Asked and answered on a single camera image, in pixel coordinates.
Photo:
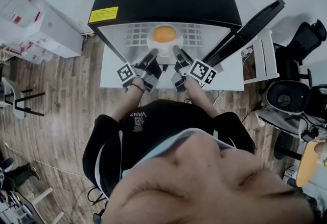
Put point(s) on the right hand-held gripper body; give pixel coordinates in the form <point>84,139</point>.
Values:
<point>203,71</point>

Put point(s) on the person's right forearm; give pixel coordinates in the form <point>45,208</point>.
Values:
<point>200,97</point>

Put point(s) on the black office chair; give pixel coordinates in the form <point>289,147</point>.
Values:
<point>306,39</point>

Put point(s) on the white wooden chair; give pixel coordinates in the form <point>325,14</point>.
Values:
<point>268,59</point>

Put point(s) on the grey chair black legs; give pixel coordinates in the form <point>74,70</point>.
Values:
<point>15,108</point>

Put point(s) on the person's left forearm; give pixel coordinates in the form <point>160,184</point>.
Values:
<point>130,101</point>

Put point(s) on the light blue face mask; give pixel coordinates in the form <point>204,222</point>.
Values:
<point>163,147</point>

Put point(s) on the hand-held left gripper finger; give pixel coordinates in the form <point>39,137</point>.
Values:
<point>151,55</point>

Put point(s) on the round wooden table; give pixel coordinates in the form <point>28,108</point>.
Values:
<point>307,164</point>

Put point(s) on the white wire fridge shelf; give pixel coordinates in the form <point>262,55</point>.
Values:
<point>190,35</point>

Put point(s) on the pile of empty water bottles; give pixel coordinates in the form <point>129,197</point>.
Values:
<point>33,55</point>

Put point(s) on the black desk wooden legs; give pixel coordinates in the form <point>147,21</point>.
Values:
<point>42,195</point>

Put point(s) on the black wristband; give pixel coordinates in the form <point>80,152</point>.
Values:
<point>138,87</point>

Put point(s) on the white round plate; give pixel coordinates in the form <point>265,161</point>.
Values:
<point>164,47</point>

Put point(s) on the person's black shirt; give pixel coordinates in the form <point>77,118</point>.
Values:
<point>158,125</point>

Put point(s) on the white table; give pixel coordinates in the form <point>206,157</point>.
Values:
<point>112,77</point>

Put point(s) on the white water dispenser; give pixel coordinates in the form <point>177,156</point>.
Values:
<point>64,39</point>

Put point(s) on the person's face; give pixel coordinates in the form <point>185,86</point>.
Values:
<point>204,192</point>

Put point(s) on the white chair black cushion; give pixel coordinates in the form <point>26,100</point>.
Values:
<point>283,100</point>

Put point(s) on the orange bread bun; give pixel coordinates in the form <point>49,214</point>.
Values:
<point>164,34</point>

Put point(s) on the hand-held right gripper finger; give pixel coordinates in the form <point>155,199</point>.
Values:
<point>182,56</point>

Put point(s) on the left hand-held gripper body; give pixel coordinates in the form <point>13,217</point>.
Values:
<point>126,72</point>

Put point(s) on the black bag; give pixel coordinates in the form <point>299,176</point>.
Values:
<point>318,102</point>

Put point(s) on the grey cloth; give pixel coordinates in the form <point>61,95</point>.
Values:
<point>278,122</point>

